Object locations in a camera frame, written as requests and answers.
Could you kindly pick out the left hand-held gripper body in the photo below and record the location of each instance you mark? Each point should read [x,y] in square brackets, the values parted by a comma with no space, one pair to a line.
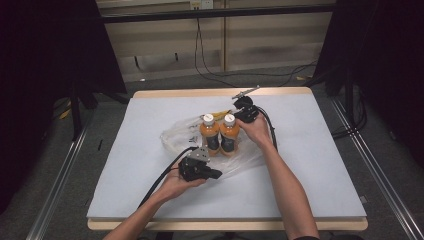
[193,170]

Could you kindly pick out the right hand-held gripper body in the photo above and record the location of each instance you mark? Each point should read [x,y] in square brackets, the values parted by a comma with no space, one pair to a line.
[247,111]

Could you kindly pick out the orange juice bottle white cap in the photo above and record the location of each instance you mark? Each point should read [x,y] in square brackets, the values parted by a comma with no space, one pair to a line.
[209,133]
[229,135]

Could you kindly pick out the clear plastic bag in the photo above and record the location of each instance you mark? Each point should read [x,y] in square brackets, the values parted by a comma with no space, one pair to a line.
[176,136]

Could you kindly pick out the person's right hand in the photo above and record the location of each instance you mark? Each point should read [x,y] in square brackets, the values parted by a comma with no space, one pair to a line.
[258,131]

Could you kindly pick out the person's left hand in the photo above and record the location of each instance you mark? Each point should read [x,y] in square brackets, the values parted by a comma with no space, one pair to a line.
[173,186]

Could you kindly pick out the yellow banana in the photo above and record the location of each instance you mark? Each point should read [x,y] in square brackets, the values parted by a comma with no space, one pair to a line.
[220,115]

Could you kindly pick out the yellow floor tape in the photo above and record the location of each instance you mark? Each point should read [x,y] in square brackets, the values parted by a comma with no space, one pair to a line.
[65,114]
[301,78]

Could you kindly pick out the white work board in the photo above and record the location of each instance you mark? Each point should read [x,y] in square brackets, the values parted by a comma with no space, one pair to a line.
[186,92]

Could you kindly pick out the white table mat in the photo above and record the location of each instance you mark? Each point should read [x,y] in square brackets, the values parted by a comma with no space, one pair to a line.
[133,133]

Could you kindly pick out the small black floor item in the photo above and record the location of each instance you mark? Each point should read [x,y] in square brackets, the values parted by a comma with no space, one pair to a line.
[100,144]

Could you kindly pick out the black metal stand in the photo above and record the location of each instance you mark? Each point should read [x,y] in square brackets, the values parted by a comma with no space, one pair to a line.
[76,113]
[349,100]

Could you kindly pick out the black horizontal bar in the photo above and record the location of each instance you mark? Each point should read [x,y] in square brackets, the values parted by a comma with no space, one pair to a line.
[216,13]

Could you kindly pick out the dark curtain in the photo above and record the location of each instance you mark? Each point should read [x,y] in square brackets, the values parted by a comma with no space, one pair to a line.
[383,66]
[50,66]

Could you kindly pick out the wall power outlet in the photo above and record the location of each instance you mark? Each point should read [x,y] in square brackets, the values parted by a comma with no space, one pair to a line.
[201,4]

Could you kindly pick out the metal floor rail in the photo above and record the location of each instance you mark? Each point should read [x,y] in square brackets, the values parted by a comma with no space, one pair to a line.
[53,200]
[383,186]

